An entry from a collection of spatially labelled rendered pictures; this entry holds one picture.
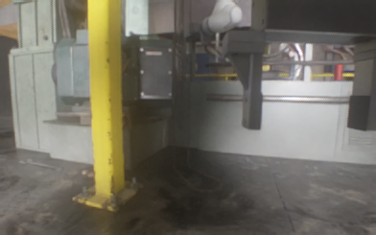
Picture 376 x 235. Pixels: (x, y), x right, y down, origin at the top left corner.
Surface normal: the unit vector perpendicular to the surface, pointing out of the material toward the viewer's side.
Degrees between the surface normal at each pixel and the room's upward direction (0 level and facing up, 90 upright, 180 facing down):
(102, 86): 90
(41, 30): 90
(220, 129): 90
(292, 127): 90
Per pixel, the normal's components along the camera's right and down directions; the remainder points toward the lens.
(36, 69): -0.27, 0.11
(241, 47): -0.01, 0.12
